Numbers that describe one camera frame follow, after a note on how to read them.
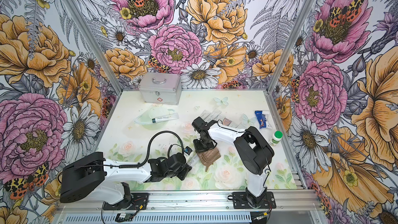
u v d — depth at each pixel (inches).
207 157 33.8
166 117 41.3
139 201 28.9
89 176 19.0
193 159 33.4
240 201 28.8
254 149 19.3
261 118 40.1
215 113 42.6
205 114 42.5
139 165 22.0
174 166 25.2
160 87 41.0
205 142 30.4
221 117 41.5
